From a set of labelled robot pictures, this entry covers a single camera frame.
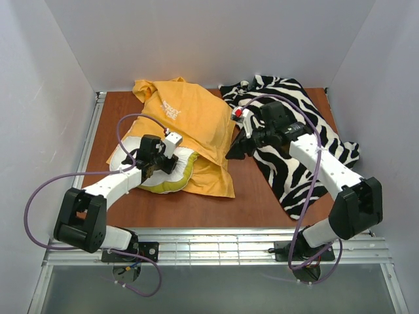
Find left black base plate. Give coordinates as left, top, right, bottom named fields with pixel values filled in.
left=101, top=241, right=160, bottom=263

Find yellow pillowcase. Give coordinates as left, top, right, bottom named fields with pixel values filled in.
left=130, top=77, right=237, bottom=200

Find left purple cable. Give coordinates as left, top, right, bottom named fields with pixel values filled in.
left=25, top=113, right=170, bottom=298

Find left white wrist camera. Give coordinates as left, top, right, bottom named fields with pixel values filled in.
left=162, top=131, right=183, bottom=159

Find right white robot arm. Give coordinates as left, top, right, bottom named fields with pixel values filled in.
left=226, top=101, right=383, bottom=260

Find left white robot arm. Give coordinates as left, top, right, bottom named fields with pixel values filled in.
left=54, top=132, right=183, bottom=253

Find purple cable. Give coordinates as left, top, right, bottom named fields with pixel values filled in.
left=235, top=94, right=344, bottom=287
left=25, top=113, right=170, bottom=298

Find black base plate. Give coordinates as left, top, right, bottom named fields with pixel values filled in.
left=269, top=241, right=335, bottom=262
left=101, top=241, right=160, bottom=263

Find white pillow yellow edge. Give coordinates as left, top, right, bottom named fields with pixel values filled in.
left=107, top=136, right=198, bottom=194

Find zebra striped blanket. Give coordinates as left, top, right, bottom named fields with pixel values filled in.
left=219, top=75, right=363, bottom=220

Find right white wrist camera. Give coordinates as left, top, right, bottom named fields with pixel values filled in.
left=230, top=106, right=255, bottom=139

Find aluminium rail frame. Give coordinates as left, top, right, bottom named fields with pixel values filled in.
left=27, top=88, right=409, bottom=314

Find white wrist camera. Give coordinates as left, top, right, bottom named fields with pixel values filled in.
left=162, top=131, right=183, bottom=159
left=230, top=106, right=255, bottom=139

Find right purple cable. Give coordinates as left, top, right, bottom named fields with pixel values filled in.
left=235, top=94, right=344, bottom=287

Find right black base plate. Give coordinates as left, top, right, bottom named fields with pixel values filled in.
left=269, top=241, right=335, bottom=262

